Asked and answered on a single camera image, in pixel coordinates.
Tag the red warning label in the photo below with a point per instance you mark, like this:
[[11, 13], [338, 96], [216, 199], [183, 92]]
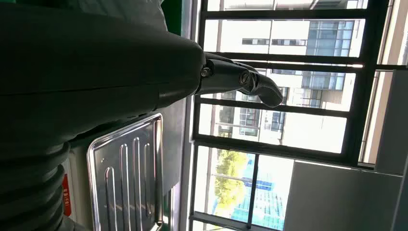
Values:
[[66, 196]]

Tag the green conveyor belt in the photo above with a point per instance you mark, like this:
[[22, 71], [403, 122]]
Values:
[[172, 14]]

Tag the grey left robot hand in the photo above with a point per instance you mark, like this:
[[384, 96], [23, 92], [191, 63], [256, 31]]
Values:
[[95, 70]]

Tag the ribbed grey left arm sleeve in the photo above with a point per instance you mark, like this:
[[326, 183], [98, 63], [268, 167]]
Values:
[[28, 191]]

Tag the grey cabinet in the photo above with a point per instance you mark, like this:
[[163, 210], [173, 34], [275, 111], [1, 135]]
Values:
[[344, 197]]

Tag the grey inbound machine housing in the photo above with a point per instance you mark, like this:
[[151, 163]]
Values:
[[173, 143]]

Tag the black window frame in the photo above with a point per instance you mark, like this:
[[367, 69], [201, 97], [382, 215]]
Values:
[[366, 95]]

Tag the stainless steel ribbed tray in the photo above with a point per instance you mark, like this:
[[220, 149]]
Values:
[[127, 178]]

